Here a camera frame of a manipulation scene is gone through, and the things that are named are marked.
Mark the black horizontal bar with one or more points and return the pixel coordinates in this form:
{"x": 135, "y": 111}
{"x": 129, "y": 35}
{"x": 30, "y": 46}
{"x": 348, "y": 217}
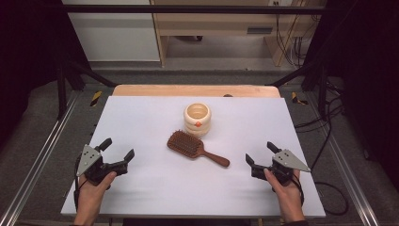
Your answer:
{"x": 188, "y": 8}

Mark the brown wooden hairbrush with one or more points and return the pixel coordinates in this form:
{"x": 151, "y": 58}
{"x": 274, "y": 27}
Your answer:
{"x": 186, "y": 146}

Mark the light wooden desk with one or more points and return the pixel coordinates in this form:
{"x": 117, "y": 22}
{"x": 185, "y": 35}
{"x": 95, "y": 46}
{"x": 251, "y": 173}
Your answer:
{"x": 213, "y": 23}

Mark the yellow black tape strip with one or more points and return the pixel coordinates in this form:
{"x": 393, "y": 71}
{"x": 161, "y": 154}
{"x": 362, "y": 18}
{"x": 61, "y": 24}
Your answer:
{"x": 295, "y": 98}
{"x": 96, "y": 98}

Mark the cream ribbed cup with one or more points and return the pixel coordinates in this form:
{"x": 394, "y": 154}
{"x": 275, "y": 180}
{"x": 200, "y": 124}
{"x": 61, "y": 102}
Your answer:
{"x": 197, "y": 124}

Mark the person's right hand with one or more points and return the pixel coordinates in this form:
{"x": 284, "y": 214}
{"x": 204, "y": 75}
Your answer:
{"x": 288, "y": 194}

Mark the white cabinet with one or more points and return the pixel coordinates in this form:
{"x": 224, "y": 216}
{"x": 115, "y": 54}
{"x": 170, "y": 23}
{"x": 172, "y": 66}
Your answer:
{"x": 116, "y": 37}

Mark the person's left hand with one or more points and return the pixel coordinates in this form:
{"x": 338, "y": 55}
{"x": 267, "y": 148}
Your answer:
{"x": 92, "y": 194}

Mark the white table board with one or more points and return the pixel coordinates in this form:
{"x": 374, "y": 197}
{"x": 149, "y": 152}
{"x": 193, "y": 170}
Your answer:
{"x": 219, "y": 188}

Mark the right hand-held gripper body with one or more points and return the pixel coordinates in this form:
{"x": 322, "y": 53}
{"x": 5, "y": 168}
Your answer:
{"x": 287, "y": 160}

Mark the black curtain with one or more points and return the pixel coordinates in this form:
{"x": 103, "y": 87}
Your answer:
{"x": 28, "y": 56}
{"x": 367, "y": 62}

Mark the aluminium floor rail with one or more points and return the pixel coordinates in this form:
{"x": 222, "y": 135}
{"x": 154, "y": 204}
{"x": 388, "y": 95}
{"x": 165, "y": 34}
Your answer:
{"x": 34, "y": 169}
{"x": 348, "y": 175}

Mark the wooden table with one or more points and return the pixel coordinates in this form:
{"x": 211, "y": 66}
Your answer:
{"x": 141, "y": 90}

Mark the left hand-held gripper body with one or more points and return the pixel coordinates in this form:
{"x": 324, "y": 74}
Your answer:
{"x": 94, "y": 169}

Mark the black metal stand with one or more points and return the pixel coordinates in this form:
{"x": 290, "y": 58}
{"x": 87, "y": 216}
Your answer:
{"x": 61, "y": 91}
{"x": 322, "y": 91}

